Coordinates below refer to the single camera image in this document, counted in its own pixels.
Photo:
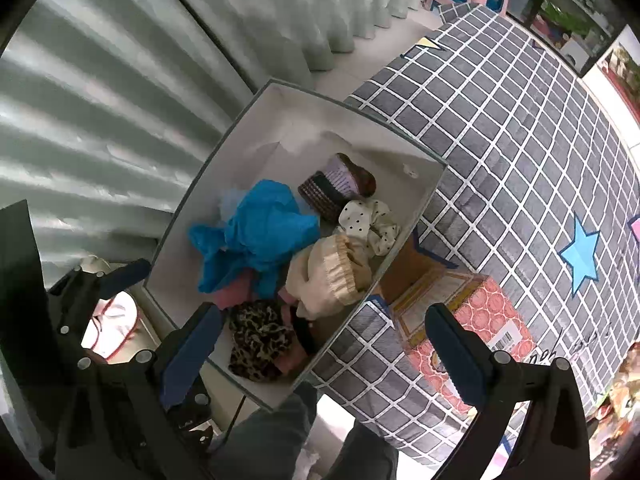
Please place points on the row of shelf goods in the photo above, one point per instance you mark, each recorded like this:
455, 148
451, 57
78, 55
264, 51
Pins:
625, 70

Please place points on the person's legs dark trousers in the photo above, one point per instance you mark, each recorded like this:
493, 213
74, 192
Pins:
270, 435

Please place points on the white polka dot scrunchie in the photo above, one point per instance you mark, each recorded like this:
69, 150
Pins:
360, 215

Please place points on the pink sponge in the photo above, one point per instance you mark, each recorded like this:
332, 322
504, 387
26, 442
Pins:
235, 290

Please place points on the dark storage shelf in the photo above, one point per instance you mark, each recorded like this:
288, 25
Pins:
570, 35

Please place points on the black pink fuzzy sock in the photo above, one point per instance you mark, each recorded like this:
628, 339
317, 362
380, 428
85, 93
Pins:
302, 332

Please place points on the white red-rimmed round container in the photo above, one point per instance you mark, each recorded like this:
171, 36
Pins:
115, 320

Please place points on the pile of snack packets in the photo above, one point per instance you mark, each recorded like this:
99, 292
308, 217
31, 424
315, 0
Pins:
625, 395

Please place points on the white storage box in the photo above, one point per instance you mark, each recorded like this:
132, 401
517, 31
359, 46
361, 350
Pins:
300, 125

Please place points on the pink printed cardboard box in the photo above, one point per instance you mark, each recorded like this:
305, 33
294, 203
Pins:
480, 315

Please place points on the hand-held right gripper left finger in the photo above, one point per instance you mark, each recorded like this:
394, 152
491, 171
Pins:
190, 355

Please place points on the light blue fluffy cloth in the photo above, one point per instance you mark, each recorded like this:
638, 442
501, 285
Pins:
227, 202

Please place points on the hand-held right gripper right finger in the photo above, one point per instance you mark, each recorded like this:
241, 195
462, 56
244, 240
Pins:
460, 360

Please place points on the beige satin scrunchie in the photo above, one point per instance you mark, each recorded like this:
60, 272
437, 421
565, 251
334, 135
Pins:
320, 275

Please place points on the grey checked star blanket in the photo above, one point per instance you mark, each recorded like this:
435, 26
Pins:
500, 160

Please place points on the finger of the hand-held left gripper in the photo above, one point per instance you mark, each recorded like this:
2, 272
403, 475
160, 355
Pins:
20, 260
125, 275

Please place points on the leopard print scrunchie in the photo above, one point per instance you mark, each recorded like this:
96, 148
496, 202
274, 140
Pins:
260, 335

